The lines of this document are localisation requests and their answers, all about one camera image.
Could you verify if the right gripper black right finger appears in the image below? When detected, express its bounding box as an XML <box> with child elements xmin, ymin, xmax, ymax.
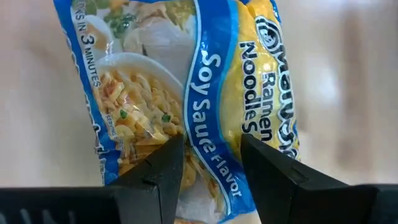
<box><xmin>241</xmin><ymin>133</ymin><xmax>398</xmax><ymax>224</ymax></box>

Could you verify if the blue soy sauce ramen packet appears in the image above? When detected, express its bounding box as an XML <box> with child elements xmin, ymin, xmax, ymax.
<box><xmin>52</xmin><ymin>0</ymin><xmax>302</xmax><ymax>224</ymax></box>

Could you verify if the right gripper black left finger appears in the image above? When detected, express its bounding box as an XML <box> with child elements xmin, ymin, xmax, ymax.
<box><xmin>0</xmin><ymin>134</ymin><xmax>185</xmax><ymax>224</ymax></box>

